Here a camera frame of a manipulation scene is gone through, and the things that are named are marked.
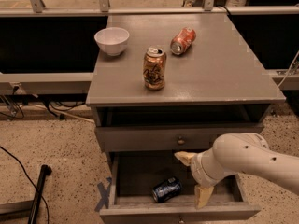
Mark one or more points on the grey metal railing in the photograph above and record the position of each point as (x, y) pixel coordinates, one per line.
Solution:
(99, 8)

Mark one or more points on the grey top drawer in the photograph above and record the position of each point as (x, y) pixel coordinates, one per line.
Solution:
(170, 137)

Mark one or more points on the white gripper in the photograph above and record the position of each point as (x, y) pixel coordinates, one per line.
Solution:
(198, 169)

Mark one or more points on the grey drawer cabinet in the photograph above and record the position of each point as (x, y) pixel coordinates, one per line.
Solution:
(218, 79)

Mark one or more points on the grey open middle drawer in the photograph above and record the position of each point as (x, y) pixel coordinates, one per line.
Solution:
(135, 174)

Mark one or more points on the gold brown upright can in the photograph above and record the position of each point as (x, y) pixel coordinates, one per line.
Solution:
(154, 68)

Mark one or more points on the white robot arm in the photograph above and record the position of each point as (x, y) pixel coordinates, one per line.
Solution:
(234, 153)

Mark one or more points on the orange soda can lying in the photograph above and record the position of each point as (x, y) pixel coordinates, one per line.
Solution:
(181, 42)

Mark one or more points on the blue pepsi can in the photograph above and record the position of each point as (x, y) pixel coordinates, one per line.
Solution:
(166, 190)

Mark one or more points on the black metal stand leg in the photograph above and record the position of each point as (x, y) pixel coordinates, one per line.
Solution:
(29, 208)

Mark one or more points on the white bowl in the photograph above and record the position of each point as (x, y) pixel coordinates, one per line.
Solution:
(112, 40)

